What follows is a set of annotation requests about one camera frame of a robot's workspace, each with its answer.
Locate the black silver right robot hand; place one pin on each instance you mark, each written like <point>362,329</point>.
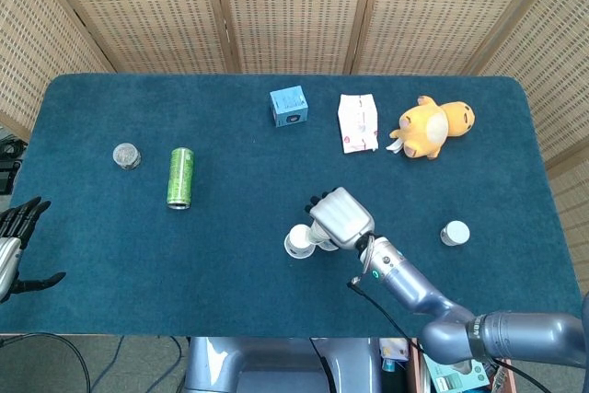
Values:
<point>343,218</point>

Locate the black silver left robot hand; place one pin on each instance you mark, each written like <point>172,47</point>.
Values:
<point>16,223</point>

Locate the white paper cup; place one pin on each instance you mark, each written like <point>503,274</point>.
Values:
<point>454,233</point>
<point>297,241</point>
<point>319,234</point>

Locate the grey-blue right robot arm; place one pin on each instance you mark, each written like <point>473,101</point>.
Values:
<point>529,331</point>

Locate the black equipment pile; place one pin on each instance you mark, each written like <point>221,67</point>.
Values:
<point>8,167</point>

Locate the white pink tissue packet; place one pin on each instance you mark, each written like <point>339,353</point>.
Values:
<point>358,123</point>

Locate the dark blue felt table cover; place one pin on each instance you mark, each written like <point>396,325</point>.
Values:
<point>239,181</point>

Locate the yellow plush toy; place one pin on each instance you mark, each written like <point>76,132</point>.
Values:
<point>428,128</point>

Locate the light blue cube box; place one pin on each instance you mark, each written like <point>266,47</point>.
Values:
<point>288,107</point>

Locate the small grey round tin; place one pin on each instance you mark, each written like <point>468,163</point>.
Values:
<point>126,156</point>

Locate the colourful snack packet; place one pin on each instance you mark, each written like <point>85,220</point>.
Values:
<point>395,351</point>

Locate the grey-blue robot torso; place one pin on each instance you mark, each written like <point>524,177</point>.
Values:
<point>276,365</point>

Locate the green drink can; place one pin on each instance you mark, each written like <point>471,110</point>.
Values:
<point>181,177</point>

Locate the red-brown storage box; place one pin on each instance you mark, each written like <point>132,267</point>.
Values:
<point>413,370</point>

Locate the woven rattan screen panel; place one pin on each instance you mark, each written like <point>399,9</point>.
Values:
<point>552,43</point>
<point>152,11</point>
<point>27,43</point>
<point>294,11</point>
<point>437,11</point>

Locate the teal product box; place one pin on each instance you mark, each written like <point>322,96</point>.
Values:
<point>453,374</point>

